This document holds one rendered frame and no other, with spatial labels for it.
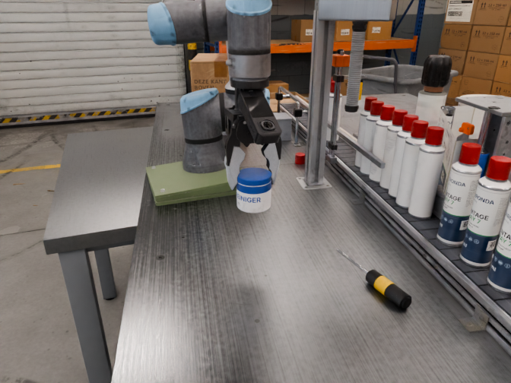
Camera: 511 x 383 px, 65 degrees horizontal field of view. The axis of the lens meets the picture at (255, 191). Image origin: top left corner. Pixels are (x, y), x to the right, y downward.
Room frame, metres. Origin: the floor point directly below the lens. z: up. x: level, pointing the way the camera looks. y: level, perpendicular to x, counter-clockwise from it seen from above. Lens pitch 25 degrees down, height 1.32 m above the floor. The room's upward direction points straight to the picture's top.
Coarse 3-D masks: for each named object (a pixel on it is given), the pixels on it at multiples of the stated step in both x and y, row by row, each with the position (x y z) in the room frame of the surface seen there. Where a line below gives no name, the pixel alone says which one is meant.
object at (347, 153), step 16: (352, 160) 1.18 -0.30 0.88; (368, 176) 1.05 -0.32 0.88; (384, 192) 0.95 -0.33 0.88; (400, 208) 0.86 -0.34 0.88; (416, 224) 0.78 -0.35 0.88; (432, 224) 0.78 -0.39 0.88; (432, 240) 0.71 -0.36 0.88; (448, 256) 0.65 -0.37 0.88; (464, 272) 0.60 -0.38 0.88; (480, 272) 0.60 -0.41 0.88; (480, 288) 0.56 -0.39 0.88
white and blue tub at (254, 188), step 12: (252, 168) 0.76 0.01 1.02; (240, 180) 0.71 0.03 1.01; (252, 180) 0.70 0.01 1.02; (264, 180) 0.71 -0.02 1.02; (240, 192) 0.71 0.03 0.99; (252, 192) 0.70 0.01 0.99; (264, 192) 0.71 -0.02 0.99; (240, 204) 0.71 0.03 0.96; (252, 204) 0.70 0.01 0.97; (264, 204) 0.71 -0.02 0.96
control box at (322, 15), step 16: (320, 0) 1.06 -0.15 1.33; (336, 0) 1.04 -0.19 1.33; (352, 0) 1.03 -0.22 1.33; (368, 0) 1.01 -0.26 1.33; (384, 0) 1.00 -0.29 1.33; (320, 16) 1.06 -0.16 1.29; (336, 16) 1.04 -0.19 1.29; (352, 16) 1.03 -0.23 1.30; (368, 16) 1.01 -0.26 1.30; (384, 16) 1.00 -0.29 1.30
